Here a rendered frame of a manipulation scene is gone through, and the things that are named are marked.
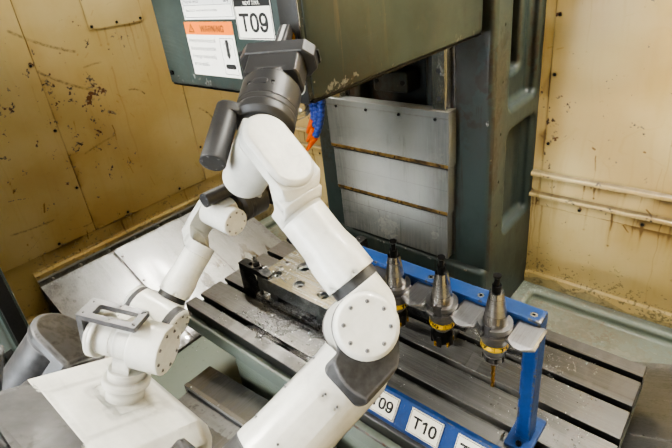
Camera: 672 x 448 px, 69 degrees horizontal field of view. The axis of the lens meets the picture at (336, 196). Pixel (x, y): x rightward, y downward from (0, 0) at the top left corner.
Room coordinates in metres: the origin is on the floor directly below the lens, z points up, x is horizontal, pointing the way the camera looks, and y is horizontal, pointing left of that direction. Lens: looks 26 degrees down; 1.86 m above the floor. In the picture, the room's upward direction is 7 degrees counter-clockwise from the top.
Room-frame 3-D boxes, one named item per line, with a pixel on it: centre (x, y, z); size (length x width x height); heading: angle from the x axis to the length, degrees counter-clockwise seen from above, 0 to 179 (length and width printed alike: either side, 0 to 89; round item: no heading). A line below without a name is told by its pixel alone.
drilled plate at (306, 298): (1.25, 0.09, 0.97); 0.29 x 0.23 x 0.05; 47
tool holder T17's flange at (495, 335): (0.69, -0.26, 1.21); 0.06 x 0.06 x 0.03
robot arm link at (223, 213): (1.04, 0.25, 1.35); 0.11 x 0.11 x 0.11; 47
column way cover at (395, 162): (1.52, -0.19, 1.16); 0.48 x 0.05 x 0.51; 47
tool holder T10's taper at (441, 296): (0.76, -0.18, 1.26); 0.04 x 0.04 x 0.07
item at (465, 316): (0.72, -0.22, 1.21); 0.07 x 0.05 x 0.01; 137
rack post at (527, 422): (0.69, -0.34, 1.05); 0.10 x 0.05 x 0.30; 137
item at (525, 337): (0.65, -0.30, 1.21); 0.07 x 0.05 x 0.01; 137
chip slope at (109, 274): (1.65, 0.60, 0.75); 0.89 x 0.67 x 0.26; 137
